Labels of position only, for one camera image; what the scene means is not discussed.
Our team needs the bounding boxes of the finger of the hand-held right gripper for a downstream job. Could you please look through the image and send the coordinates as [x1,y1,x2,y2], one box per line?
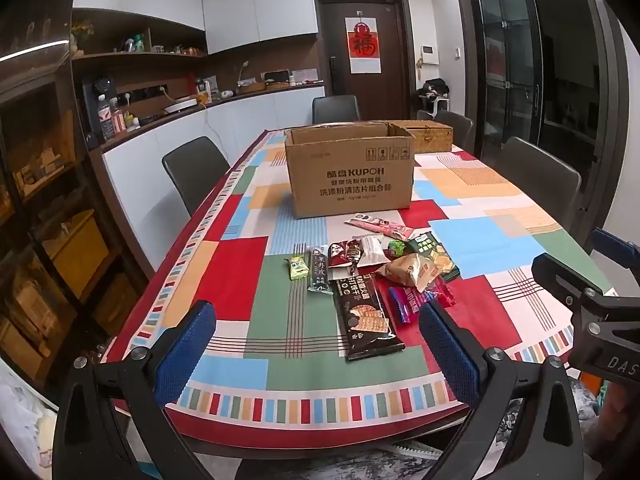
[531,253,640,321]
[589,228,640,272]

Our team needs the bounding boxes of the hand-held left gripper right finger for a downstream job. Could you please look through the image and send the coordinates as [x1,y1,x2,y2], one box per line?
[417,300,586,480]

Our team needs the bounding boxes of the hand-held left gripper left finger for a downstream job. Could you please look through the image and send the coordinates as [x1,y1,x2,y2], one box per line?
[50,300,218,480]

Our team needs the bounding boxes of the tan bread packet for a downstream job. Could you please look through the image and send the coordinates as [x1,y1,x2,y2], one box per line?
[375,252,443,292]

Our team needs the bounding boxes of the brown cardboard box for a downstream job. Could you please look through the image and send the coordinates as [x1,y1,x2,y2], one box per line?
[284,121,416,219]

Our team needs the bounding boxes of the person's right forearm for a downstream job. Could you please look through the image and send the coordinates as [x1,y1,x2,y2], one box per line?
[597,374,640,480]

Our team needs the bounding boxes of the red candy wrapper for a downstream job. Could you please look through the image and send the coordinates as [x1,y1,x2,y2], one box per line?
[425,280,457,308]

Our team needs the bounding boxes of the purple snack packet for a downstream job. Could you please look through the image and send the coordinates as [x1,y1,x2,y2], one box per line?
[389,286,431,325]

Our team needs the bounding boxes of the black cracker packet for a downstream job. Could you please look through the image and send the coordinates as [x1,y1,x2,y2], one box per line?
[332,274,406,362]

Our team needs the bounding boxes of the dark green cracker packet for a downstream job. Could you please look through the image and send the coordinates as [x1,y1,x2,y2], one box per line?
[407,231,461,281]

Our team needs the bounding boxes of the grey patterned rug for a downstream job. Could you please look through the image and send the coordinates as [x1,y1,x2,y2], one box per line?
[320,380,601,480]

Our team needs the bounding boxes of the grey dining chair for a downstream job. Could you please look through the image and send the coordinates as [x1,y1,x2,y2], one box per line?
[311,95,361,124]
[492,136,582,231]
[417,109,475,153]
[161,136,232,216]

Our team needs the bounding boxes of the white snack packet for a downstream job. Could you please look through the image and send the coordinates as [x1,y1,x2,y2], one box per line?
[357,235,388,266]

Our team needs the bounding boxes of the dark brown snack packet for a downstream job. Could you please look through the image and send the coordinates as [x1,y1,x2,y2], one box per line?
[346,240,366,273]

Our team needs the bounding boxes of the pink long snack packet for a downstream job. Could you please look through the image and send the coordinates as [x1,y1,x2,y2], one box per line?
[344,213,416,240]

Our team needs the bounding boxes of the black long snack packet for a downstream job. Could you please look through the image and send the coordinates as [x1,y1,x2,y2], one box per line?
[305,244,333,295]

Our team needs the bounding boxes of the woven lidded basket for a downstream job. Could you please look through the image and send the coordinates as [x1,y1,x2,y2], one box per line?
[389,120,454,155]

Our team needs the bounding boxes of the glass sliding door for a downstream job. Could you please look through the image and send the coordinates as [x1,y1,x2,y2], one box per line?
[452,0,546,161]

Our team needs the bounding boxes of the glass display cabinet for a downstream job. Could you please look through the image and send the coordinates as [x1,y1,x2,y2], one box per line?
[0,0,151,386]

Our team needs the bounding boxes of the black bag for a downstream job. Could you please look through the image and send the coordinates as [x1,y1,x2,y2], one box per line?
[417,78,451,101]

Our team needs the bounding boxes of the white base cabinets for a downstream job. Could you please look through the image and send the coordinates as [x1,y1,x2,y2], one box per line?
[90,82,326,201]

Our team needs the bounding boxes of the clear water bottle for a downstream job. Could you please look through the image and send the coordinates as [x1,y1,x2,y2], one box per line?
[98,95,117,142]

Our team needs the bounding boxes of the dark brown door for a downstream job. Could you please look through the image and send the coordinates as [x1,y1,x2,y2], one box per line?
[314,0,416,122]

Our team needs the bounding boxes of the black coffee machine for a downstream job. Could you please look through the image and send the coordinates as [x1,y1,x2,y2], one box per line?
[82,76,118,148]

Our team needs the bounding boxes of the grey door frame post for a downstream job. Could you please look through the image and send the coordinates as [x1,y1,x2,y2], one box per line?
[585,0,632,241]

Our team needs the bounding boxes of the red wall calendar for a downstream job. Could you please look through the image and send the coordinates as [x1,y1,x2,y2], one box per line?
[345,16,383,73]

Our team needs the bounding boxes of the white wall cabinets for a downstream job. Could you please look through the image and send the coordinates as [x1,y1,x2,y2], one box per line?
[72,0,320,56]

